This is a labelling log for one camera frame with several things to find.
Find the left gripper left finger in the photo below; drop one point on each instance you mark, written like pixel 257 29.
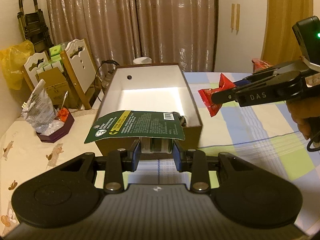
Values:
pixel 118 162

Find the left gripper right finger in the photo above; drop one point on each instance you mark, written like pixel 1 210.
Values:
pixel 195 162

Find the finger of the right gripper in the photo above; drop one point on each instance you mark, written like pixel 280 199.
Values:
pixel 276 88
pixel 277 69

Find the green blister card package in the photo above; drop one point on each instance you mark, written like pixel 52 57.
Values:
pixel 136 124

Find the red snack packet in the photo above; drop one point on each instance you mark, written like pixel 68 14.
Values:
pixel 214 98

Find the right hand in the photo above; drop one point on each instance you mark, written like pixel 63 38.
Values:
pixel 301 111

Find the red instant noodle bowl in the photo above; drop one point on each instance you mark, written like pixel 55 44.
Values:
pixel 259 65

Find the checkered tablecloth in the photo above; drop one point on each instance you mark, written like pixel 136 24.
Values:
pixel 266 136

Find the small maroon tray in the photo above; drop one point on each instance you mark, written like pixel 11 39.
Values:
pixel 58 128

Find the brown cardboard box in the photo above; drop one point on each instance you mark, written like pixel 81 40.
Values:
pixel 157 88

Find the crumpled white foil bag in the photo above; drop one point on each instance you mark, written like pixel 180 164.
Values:
pixel 38 111

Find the small cardboard carton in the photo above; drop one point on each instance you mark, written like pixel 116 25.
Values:
pixel 57 87

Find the brown curtain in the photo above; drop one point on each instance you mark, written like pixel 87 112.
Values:
pixel 167 31

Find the yellow plastic bag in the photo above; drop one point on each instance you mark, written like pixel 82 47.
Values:
pixel 12 62

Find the folding step ladder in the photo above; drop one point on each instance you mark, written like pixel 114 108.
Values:
pixel 34 28

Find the yellow wall strips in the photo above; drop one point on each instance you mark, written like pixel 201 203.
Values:
pixel 235 17

